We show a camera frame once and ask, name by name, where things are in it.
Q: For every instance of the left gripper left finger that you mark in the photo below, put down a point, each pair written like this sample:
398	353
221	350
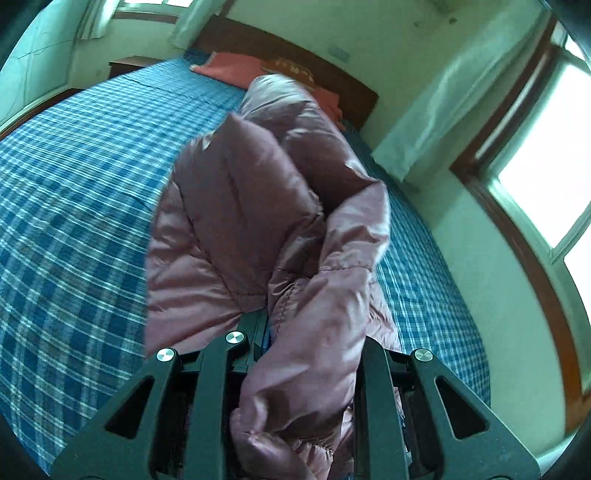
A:
171	419

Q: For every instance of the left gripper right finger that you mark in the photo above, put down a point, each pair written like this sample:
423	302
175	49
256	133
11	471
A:
415	419

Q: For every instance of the pink puffer down jacket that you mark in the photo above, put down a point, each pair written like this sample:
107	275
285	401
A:
273	210

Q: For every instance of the blue plaid bed sheet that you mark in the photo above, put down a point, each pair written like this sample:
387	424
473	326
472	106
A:
79	185

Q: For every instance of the orange folded blanket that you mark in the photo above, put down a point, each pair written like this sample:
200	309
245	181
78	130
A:
240	70

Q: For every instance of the wooden bedside table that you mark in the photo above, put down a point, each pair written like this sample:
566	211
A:
130	64

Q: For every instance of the brown embroidered pillow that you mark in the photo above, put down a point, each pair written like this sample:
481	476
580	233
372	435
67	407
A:
289	68

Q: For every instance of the pale green side curtain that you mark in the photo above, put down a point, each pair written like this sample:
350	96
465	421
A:
454	92

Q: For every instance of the window beside bed head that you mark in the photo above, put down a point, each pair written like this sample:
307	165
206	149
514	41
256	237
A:
159	11

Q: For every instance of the side window wooden frame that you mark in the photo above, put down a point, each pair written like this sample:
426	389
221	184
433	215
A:
529	169

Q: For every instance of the wall socket plate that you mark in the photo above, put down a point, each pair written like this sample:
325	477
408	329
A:
338	53

